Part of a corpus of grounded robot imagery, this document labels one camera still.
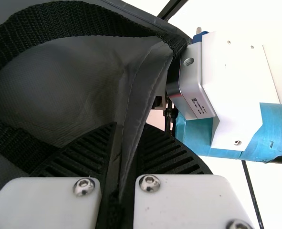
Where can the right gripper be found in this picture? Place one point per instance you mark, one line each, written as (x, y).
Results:
(269, 133)

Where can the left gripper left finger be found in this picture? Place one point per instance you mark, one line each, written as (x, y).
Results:
(47, 202)

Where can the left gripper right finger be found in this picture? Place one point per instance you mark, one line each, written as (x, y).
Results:
(183, 202)

